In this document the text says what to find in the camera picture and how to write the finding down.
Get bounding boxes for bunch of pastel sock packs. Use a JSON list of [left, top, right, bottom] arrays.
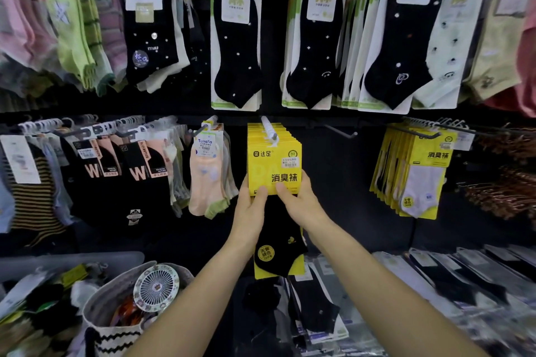
[[188, 116, 240, 220]]

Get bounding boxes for yellow hooked sock packet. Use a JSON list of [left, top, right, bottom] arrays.
[[247, 142, 309, 280]]

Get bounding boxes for row black socks peach cuffs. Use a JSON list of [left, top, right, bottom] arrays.
[[18, 116, 192, 228]]

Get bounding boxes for cream dotted sock pack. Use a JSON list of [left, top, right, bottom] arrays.
[[412, 0, 490, 110]]

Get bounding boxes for black white zigzag tote bag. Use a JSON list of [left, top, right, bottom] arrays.
[[82, 260, 195, 357]]

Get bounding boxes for white plastic bin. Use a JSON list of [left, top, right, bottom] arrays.
[[0, 251, 145, 357]]

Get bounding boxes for person's left hand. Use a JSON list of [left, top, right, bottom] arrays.
[[228, 176, 269, 251]]

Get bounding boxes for black dotted sock white card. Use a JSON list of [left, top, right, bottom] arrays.
[[209, 0, 264, 113]]

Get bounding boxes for person's left forearm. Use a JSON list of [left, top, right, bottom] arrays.
[[125, 242, 252, 357]]

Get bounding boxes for pink garments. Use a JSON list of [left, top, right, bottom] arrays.
[[485, 0, 536, 118]]

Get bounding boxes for white tipped peg hook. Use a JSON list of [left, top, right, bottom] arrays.
[[260, 115, 280, 146]]

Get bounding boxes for row black socks white cards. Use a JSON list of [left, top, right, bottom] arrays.
[[281, 0, 447, 115]]

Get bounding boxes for row of clear bagged socks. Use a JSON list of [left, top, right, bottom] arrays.
[[286, 243, 536, 357]]

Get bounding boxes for person's right forearm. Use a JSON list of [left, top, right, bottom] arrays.
[[309, 218, 491, 357]]

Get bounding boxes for row of pastel hanging socks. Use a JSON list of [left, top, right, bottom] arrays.
[[0, 0, 128, 96]]

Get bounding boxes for bunch of striped socks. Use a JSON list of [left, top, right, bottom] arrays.
[[0, 134, 70, 247]]

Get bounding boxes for beige sock pack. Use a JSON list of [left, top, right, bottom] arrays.
[[460, 0, 528, 102]]

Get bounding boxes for heap of copper hangers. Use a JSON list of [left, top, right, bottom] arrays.
[[456, 124, 536, 228]]

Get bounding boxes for person's right hand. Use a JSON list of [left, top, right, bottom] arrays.
[[275, 170, 332, 236]]

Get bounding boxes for clear price tag holder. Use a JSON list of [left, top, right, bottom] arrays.
[[454, 131, 476, 152]]

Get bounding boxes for black dotted tall socks bunch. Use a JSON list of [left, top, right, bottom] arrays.
[[125, 0, 192, 94]]

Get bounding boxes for white handheld fan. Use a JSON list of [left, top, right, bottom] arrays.
[[133, 263, 181, 313]]

